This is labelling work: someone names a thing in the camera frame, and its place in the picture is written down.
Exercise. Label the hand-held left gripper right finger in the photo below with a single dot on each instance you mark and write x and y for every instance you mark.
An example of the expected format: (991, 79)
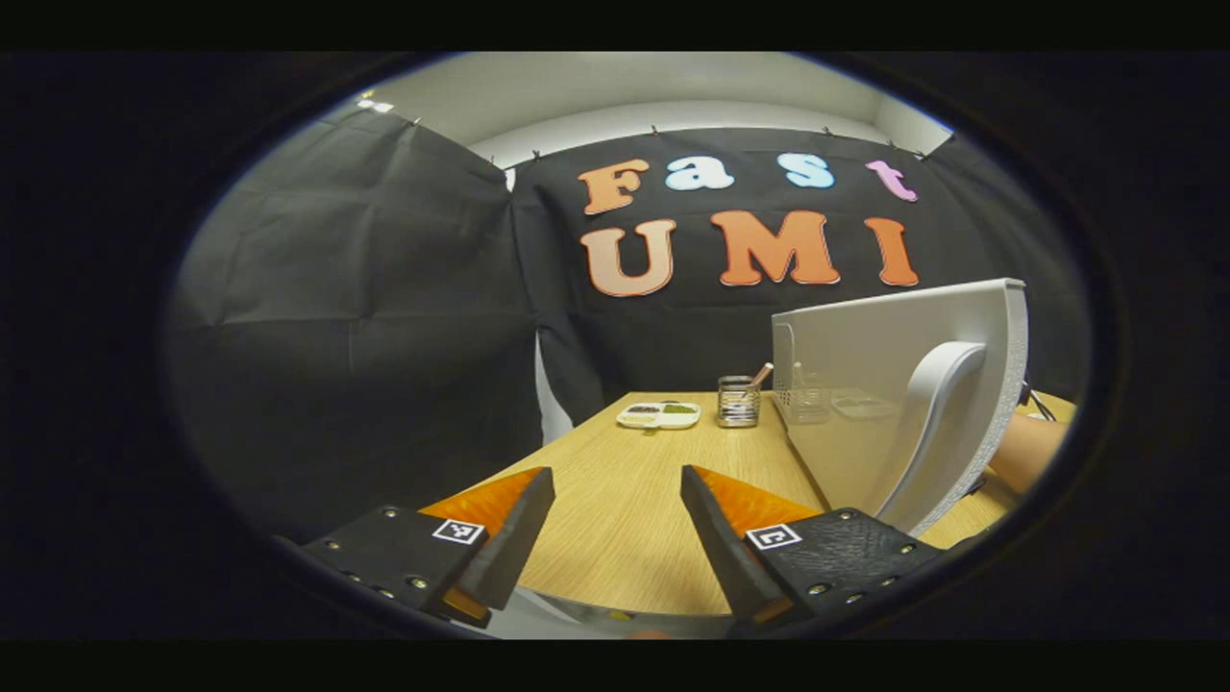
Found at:
(716, 543)

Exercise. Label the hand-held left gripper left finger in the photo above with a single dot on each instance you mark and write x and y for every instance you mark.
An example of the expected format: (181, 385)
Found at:
(519, 543)

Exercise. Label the white microwave oven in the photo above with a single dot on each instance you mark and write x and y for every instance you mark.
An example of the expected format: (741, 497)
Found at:
(865, 346)

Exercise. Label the white divided snack dish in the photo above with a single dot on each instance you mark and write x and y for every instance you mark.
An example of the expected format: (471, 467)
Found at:
(659, 415)

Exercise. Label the metal mesh utensil holder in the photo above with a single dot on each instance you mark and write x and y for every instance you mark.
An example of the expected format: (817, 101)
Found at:
(738, 404)

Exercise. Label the wooden utensil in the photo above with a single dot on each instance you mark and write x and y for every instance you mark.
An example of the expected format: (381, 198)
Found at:
(762, 375)

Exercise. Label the ceiling light panel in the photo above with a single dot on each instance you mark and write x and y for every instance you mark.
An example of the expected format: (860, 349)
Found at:
(375, 105)

